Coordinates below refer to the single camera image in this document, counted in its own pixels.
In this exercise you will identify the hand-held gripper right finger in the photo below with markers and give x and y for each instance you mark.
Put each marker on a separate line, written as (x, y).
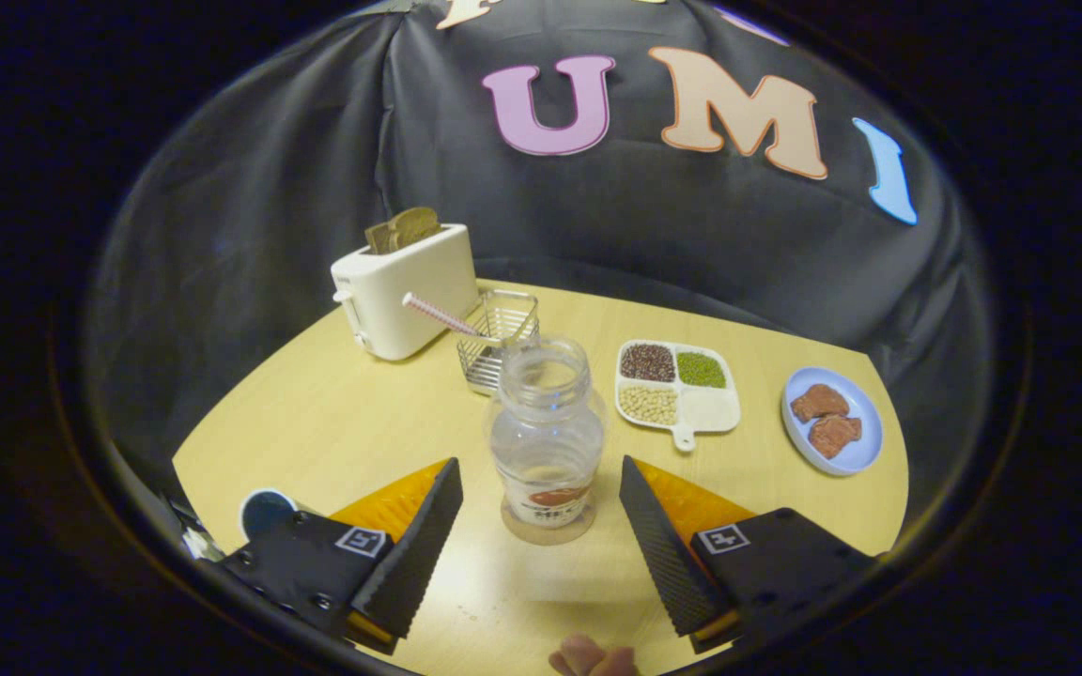
(668, 554)

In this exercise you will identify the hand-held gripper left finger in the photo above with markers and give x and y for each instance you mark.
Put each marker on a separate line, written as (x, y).
(414, 554)

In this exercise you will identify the clear plastic juice bottle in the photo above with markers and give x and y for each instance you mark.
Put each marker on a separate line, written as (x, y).
(546, 441)

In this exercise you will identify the pile of soybeans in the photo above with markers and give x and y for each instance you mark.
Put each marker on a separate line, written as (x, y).
(648, 405)

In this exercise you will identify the white divided tray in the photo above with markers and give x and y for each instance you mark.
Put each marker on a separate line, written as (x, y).
(715, 408)

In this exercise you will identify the light wooden table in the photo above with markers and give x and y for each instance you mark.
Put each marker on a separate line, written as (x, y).
(316, 422)

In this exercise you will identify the pile of green beans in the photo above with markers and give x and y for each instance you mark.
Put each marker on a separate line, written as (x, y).
(701, 370)

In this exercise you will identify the pile of red beans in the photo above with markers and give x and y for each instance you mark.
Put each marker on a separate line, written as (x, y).
(647, 361)

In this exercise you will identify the brown meat piece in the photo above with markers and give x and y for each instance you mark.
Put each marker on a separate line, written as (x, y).
(819, 402)
(834, 435)

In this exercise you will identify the light blue plate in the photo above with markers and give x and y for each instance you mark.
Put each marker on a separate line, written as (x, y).
(856, 451)

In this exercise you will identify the red striped paper straw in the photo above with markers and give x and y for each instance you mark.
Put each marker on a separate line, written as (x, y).
(438, 314)

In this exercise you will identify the white toaster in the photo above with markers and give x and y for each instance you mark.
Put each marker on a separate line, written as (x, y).
(405, 291)

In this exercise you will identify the brown bread slices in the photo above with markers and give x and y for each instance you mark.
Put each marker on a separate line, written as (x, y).
(402, 229)

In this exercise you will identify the black backdrop cloth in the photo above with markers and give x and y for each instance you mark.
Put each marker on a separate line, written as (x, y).
(597, 225)

